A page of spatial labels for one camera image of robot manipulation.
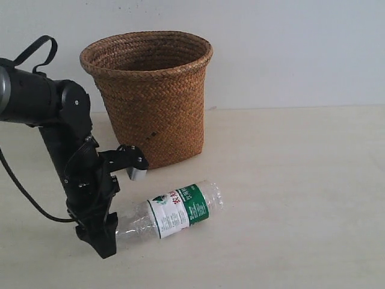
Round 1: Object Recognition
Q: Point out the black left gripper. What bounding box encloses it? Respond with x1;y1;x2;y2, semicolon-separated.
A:
62;135;121;259

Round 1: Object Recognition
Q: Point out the clear plastic bottle green label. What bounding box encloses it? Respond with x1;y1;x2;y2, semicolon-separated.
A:
115;180;224;244

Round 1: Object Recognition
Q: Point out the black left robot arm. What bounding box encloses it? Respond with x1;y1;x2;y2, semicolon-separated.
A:
1;59;119;259

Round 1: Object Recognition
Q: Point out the brown woven wicker basket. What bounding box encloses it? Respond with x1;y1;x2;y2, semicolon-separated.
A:
79;30;214;169

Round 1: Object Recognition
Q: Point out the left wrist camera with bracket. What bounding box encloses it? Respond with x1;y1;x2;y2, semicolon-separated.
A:
99;144;149;181

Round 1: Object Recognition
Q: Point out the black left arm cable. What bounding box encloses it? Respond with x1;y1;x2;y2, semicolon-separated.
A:
0;35;79;223

